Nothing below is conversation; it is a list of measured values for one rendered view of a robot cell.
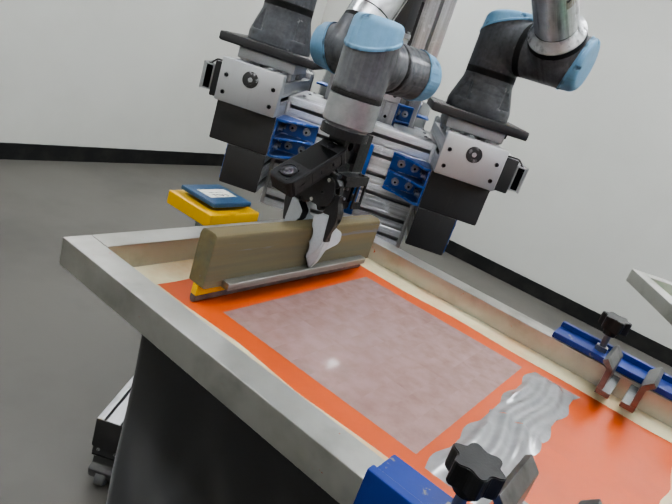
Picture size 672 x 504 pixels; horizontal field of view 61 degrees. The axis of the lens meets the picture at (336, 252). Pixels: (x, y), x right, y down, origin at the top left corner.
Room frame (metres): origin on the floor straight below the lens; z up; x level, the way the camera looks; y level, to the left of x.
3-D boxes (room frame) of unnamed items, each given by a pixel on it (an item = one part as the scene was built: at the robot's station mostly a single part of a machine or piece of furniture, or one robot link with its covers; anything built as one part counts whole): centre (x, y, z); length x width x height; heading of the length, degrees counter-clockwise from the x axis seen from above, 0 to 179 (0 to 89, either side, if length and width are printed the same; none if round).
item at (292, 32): (1.42, 0.28, 1.31); 0.15 x 0.15 x 0.10
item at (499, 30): (1.42, -0.22, 1.42); 0.13 x 0.12 x 0.14; 55
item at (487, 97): (1.42, -0.21, 1.31); 0.15 x 0.15 x 0.10
